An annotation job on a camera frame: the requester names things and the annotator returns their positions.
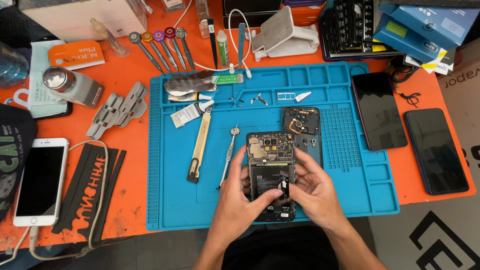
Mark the black foam cutout strips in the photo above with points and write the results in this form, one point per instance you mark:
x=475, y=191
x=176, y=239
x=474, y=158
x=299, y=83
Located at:
x=84, y=195

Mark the stack of orange boxes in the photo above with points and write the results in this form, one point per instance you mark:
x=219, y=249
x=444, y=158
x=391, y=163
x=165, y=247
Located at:
x=305, y=13

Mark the clear plastic water bottle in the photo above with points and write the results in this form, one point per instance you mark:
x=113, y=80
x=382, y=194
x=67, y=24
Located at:
x=13, y=65

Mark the white triangular pick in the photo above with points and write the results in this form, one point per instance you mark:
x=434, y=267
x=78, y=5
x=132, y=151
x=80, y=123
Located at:
x=302, y=96

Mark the orange and white card box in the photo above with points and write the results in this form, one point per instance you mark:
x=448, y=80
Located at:
x=77, y=54

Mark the person's right hand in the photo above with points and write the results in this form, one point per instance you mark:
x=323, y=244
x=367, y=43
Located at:
x=322, y=198

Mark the white paper bag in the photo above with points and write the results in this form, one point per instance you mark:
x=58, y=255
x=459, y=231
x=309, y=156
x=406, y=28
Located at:
x=37, y=101

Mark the black tweezers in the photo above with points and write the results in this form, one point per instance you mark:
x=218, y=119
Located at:
x=213, y=41

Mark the grey plastic clamp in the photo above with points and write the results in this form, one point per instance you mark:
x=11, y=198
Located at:
x=105, y=116
x=133, y=103

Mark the blue silicone repair mat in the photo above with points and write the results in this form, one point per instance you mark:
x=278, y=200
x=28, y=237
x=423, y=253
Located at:
x=345, y=187

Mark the stack of blue boxes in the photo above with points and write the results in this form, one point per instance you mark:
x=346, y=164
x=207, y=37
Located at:
x=420, y=26

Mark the white phone stand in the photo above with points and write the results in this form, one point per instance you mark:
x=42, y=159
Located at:
x=279, y=32

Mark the yellow-white glue tube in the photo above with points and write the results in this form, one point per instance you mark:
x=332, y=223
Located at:
x=185, y=98

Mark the small glass bottle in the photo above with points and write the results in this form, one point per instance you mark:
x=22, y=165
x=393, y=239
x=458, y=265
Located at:
x=203, y=18

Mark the small metal bracket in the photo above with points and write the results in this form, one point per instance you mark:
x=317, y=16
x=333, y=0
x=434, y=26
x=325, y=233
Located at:
x=262, y=99

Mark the brown cardboard box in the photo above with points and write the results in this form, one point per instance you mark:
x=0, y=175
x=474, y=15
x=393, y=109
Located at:
x=461, y=112

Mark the black smartphone blue edge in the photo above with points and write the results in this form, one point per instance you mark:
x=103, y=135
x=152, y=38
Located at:
x=437, y=152

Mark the silver-capped screwdriver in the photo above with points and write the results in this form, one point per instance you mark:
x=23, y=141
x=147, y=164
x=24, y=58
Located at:
x=186, y=50

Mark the beige utility knife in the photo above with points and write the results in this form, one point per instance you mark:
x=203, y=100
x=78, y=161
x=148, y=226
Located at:
x=200, y=146

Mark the blue phone back cover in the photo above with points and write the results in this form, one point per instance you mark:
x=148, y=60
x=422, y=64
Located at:
x=302, y=123

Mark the stack of black battery packets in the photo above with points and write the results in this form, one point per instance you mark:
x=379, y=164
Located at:
x=348, y=30

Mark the black printed cap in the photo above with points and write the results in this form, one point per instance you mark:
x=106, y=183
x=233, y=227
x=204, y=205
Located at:
x=13, y=150

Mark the green-labelled opening tool packet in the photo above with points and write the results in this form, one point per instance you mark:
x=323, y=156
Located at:
x=227, y=78

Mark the clear glue syringe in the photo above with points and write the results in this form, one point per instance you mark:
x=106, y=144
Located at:
x=108, y=37

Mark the flat metal pry tool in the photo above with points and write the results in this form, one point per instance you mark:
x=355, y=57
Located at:
x=187, y=86

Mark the white glue tube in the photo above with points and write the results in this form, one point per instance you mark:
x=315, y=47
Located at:
x=187, y=114

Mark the large white box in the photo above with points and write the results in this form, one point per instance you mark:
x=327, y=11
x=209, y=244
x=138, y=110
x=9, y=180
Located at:
x=82, y=17

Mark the metal-capped grey bottle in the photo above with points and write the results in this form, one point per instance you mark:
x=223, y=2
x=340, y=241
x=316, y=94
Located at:
x=73, y=86

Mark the black smartphone red edge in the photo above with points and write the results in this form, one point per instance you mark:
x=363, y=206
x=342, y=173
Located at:
x=378, y=110

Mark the person's left hand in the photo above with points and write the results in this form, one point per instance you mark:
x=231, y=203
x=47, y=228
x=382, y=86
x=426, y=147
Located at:
x=232, y=202

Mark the grey-capped screwdriver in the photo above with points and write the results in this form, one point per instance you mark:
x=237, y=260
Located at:
x=144, y=50

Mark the orange-capped screwdriver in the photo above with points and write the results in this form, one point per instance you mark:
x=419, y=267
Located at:
x=157, y=50

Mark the white smartphone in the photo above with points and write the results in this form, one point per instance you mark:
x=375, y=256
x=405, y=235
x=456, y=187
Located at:
x=41, y=182

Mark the silver SIM tray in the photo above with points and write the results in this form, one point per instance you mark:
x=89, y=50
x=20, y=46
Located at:
x=286, y=96

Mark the purple-capped screwdriver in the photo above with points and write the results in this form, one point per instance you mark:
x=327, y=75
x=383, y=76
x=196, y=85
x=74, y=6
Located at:
x=167, y=50

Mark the black device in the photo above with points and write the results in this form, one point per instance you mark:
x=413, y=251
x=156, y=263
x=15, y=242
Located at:
x=251, y=13

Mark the thin silver screwdriver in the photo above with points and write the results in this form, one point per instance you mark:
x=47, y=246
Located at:
x=228, y=153

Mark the small green-labelled bottle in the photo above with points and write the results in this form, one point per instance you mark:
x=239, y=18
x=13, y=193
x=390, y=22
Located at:
x=223, y=48

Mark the blue tweezers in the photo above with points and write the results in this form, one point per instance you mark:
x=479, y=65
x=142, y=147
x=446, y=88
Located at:
x=241, y=41

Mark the red-capped screwdriver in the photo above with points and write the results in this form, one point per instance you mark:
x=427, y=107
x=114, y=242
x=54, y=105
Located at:
x=177, y=48

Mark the person's black clothing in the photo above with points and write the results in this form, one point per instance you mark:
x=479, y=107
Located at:
x=281, y=249

